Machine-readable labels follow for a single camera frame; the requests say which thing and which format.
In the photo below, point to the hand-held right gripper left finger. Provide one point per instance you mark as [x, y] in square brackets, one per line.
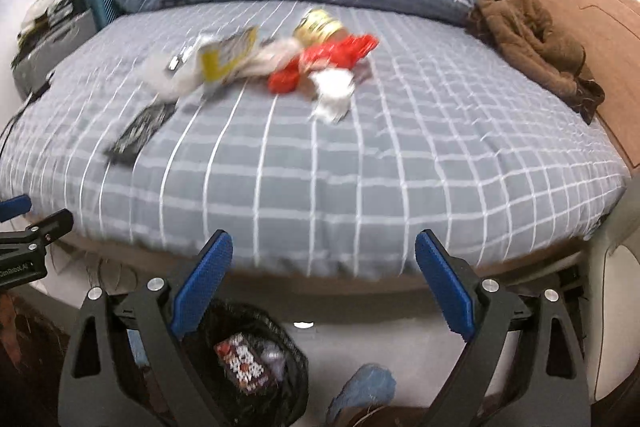
[200, 287]

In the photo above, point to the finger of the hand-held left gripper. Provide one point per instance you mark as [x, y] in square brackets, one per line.
[45, 229]
[14, 208]

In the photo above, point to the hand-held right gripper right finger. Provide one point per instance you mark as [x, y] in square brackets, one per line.
[446, 287]

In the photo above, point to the black trash bin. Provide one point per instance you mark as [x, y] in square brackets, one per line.
[270, 367]

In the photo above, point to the black packet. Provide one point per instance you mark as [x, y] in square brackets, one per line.
[140, 129]

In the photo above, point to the white plastic bag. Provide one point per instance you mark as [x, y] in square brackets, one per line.
[167, 74]

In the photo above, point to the white cardboard box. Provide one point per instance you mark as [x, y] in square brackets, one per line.
[331, 92]

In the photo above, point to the red wrapper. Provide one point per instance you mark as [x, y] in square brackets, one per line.
[320, 59]

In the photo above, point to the red white printed packet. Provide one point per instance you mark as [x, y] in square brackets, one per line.
[242, 363]

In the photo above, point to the blue slipper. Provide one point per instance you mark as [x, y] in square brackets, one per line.
[362, 389]

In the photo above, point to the grey checked bed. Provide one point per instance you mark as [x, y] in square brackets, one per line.
[320, 187]

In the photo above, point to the cream furniture piece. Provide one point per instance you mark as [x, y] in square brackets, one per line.
[617, 307]

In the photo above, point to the clutter pile on suitcases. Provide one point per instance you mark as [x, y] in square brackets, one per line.
[65, 2]

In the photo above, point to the yellow snack wrapper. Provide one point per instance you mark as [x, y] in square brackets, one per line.
[227, 54]

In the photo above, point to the white crumpled wrapper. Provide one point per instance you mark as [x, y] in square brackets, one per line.
[275, 56]

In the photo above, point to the brown jacket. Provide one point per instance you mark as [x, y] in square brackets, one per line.
[530, 37]

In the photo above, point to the yellow paper cup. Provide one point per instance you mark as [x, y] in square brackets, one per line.
[317, 28]

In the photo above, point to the wooden headboard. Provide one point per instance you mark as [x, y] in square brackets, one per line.
[590, 7]

